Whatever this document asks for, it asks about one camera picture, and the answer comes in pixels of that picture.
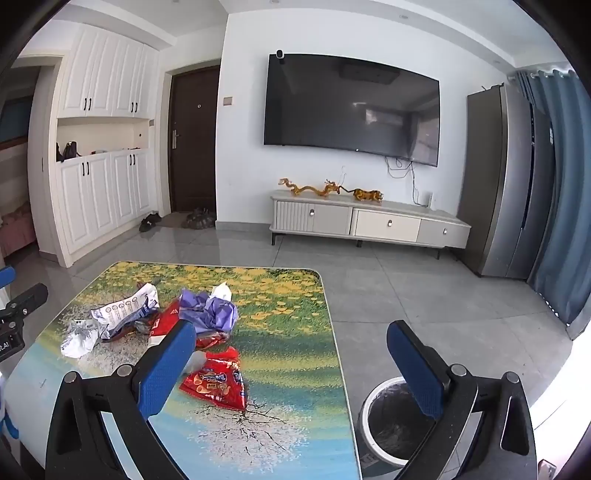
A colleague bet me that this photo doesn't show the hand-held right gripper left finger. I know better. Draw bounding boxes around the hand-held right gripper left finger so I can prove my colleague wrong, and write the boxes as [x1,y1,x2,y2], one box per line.
[45,319,199,480]

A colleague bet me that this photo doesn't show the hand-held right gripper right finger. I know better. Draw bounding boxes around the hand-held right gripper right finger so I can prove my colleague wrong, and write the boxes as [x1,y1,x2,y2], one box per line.
[386,319,539,480]

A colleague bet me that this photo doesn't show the red chip print snack packet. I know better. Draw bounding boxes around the red chip print snack packet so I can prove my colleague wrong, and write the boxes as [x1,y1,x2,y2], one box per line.
[179,347,250,411]

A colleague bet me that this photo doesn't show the red packet with white logo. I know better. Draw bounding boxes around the red packet with white logo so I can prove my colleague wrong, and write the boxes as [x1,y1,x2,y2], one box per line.
[148,300,232,350]

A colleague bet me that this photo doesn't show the white silver wrapper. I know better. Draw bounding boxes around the white silver wrapper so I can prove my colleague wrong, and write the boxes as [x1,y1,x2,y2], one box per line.
[60,318,103,359]

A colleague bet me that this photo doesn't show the white round trash bin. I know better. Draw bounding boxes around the white round trash bin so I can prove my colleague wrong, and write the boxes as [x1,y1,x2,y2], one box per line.
[358,376,462,469]

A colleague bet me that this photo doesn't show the white blue printed packet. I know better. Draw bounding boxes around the white blue printed packet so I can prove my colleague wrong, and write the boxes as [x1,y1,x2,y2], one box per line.
[90,282,160,341]

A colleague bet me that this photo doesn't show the purple plastic bag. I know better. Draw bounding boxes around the purple plastic bag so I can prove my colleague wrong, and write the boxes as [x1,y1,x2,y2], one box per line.
[179,288,240,336]

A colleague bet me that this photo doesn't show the pink bedding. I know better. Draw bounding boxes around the pink bedding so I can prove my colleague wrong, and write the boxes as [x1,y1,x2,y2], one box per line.
[0,203,38,259]

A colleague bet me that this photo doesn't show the white panelled hallway cabinet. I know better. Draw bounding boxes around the white panelled hallway cabinet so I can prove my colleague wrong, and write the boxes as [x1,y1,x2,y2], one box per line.
[28,23,160,268]

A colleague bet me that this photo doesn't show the floral print coffee table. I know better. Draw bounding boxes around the floral print coffee table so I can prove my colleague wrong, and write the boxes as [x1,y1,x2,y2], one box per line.
[4,261,363,480]

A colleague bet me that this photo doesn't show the pile of dark shoes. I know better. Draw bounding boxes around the pile of dark shoes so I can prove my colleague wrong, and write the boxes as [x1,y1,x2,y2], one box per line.
[181,208,217,229]

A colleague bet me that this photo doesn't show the white grey television stand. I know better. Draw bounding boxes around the white grey television stand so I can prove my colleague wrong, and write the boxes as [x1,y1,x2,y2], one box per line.
[270,189,472,261]

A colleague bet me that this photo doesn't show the grey refrigerator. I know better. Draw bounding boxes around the grey refrigerator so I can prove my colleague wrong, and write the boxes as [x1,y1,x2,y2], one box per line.
[457,83,557,280]

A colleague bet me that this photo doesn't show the golden dragon figurine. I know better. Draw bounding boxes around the golden dragon figurine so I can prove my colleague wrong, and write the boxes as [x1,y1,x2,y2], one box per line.
[278,176,352,198]

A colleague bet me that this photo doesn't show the dark brown entrance door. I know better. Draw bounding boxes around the dark brown entrance door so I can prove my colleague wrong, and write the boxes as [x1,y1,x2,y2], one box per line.
[168,65,221,214]

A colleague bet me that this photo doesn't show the blue curtain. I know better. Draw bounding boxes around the blue curtain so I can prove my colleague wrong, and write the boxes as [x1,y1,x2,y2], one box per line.
[510,69,591,326]

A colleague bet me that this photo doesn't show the dangling television cables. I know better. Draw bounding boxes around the dangling television cables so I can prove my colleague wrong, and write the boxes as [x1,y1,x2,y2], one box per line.
[385,156,428,204]

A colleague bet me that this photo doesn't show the large black wall television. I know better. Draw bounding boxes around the large black wall television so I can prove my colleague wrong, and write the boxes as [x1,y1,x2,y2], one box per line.
[263,53,441,168]

